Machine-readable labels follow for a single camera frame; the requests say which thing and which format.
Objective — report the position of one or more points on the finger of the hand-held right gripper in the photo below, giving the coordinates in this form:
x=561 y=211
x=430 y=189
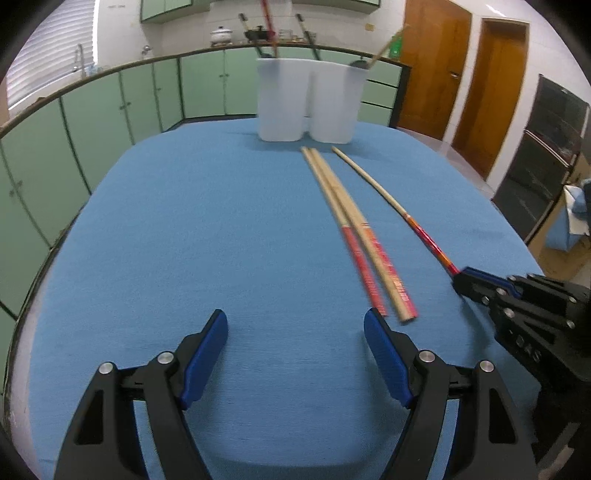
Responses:
x=489 y=278
x=471 y=290

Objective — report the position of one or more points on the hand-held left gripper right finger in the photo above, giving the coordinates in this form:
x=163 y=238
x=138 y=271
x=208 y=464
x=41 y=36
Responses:
x=388 y=360

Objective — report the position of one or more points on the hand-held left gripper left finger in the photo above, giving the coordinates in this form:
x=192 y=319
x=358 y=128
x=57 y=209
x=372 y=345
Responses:
x=207 y=360

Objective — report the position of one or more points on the white two-compartment utensil holder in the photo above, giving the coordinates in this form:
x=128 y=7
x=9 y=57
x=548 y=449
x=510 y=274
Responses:
x=286 y=101

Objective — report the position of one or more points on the black-ended chopstick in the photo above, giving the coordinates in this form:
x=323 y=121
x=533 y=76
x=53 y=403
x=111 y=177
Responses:
x=244 y=21
x=308 y=37

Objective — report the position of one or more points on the blue cloth bundle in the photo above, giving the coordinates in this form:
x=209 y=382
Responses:
x=561 y=230

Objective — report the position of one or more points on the blue table mat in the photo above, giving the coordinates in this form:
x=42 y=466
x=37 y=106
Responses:
x=207 y=230

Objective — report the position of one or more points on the black glass-front cabinet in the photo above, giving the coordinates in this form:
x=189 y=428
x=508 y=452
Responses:
x=545 y=152

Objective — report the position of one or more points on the wooden door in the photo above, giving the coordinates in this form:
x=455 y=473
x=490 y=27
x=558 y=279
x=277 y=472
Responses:
x=434 y=69
x=494 y=92

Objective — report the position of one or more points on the green plastic bottle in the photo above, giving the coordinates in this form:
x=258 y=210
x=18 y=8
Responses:
x=395 y=46

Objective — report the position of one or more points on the green base cabinets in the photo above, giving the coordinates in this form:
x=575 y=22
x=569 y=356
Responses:
x=92 y=106

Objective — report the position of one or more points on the metal kettle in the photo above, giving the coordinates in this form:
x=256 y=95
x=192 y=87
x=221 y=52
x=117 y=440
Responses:
x=146 y=50

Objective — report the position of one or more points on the white cooking pot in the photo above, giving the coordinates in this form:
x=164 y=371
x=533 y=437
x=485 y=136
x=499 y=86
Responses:
x=221 y=36

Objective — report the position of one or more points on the metal kitchen faucet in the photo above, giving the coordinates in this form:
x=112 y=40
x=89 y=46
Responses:
x=79 y=57

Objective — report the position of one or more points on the black wok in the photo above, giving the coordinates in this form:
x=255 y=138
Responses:
x=256 y=35

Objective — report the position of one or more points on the white window blind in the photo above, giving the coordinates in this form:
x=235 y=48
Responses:
x=51 y=60

